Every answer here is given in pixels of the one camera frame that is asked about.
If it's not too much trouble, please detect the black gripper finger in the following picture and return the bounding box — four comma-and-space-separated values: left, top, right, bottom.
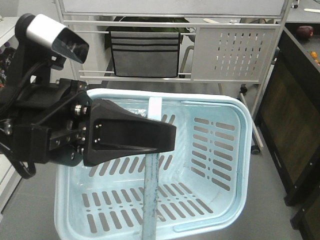
83, 99, 177, 167

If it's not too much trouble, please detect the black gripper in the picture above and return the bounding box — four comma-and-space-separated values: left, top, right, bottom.
0, 78, 92, 167

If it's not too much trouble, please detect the light blue plastic basket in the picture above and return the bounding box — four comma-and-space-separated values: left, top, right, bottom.
54, 88, 252, 240

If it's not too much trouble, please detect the grey fabric pouch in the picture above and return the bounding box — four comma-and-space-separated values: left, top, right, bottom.
109, 31, 181, 78

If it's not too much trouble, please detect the grey metal rack cart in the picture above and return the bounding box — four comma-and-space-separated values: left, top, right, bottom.
53, 0, 291, 155

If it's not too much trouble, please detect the dark wooden crate stand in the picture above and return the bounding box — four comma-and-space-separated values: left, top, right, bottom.
255, 22, 320, 240

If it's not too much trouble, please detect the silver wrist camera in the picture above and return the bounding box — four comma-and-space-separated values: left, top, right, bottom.
15, 13, 90, 64

